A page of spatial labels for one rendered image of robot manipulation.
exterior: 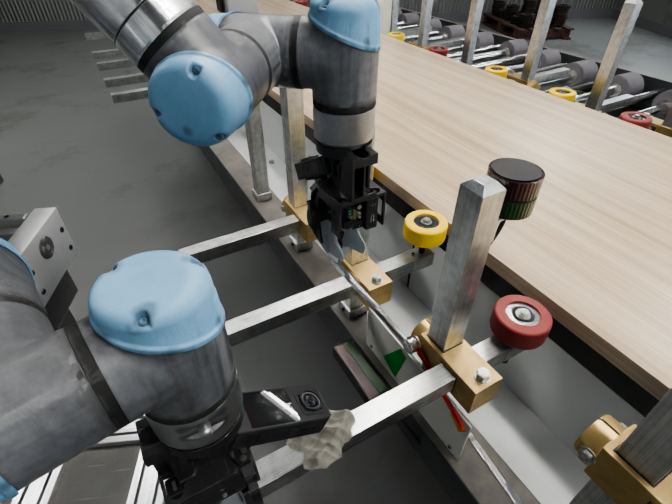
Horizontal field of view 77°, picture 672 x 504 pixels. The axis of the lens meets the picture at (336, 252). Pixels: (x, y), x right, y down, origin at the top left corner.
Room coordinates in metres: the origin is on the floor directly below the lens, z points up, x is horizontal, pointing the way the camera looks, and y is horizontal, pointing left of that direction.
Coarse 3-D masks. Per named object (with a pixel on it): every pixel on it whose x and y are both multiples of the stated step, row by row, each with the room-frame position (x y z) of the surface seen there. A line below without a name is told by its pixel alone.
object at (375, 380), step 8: (344, 344) 0.52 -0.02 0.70; (352, 344) 0.52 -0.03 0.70; (352, 352) 0.50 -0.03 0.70; (360, 352) 0.50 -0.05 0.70; (360, 360) 0.48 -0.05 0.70; (368, 368) 0.46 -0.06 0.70; (368, 376) 0.45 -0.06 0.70; (376, 376) 0.45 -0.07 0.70; (376, 384) 0.43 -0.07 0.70; (384, 392) 0.41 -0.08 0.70
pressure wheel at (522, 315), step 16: (496, 304) 0.43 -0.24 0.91; (512, 304) 0.43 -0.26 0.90; (528, 304) 0.43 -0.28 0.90; (496, 320) 0.40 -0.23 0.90; (512, 320) 0.40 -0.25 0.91; (528, 320) 0.40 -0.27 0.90; (544, 320) 0.40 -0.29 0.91; (496, 336) 0.40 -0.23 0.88; (512, 336) 0.38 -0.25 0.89; (528, 336) 0.37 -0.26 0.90; (544, 336) 0.38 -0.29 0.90
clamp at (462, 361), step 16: (432, 352) 0.38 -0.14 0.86; (448, 352) 0.37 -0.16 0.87; (464, 352) 0.37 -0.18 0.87; (448, 368) 0.35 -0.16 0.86; (464, 368) 0.34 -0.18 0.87; (464, 384) 0.32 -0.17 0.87; (480, 384) 0.32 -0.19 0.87; (496, 384) 0.32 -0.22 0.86; (464, 400) 0.32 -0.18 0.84; (480, 400) 0.31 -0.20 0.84
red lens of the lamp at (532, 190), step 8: (488, 168) 0.42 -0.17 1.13; (496, 176) 0.40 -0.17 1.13; (544, 176) 0.40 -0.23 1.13; (504, 184) 0.40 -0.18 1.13; (512, 184) 0.39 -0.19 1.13; (520, 184) 0.39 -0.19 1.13; (528, 184) 0.39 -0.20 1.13; (536, 184) 0.39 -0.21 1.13; (512, 192) 0.39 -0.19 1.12; (520, 192) 0.39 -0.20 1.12; (528, 192) 0.39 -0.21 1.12; (536, 192) 0.39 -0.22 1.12; (512, 200) 0.39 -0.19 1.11; (520, 200) 0.39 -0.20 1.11; (528, 200) 0.39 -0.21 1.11
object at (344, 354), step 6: (336, 348) 0.51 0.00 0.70; (342, 348) 0.51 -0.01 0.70; (342, 354) 0.49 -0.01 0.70; (348, 354) 0.49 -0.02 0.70; (348, 360) 0.48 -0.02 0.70; (348, 366) 0.47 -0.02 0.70; (354, 366) 0.47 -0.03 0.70; (354, 372) 0.45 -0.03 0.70; (360, 372) 0.45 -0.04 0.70; (360, 378) 0.44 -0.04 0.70; (366, 378) 0.44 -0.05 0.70; (360, 384) 0.43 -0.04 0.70; (366, 384) 0.43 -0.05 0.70; (366, 390) 0.42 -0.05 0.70; (372, 390) 0.42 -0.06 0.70; (372, 396) 0.41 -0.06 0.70
